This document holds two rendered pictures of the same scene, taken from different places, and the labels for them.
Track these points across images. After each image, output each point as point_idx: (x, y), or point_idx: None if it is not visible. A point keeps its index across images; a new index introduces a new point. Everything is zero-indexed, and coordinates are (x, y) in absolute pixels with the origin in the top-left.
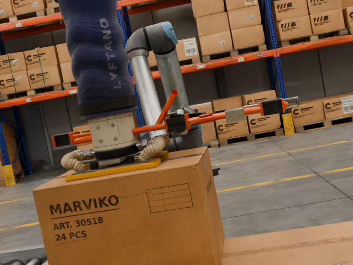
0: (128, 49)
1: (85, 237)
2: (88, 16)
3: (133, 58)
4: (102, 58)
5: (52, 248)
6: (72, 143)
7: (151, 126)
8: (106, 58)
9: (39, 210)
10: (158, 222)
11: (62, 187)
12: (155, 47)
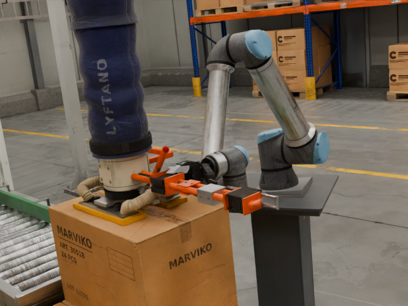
0: (207, 61)
1: (76, 263)
2: (87, 56)
3: (210, 72)
4: (97, 102)
5: (61, 261)
6: None
7: (143, 178)
8: (101, 102)
9: (52, 225)
10: (114, 280)
11: (62, 215)
12: (238, 60)
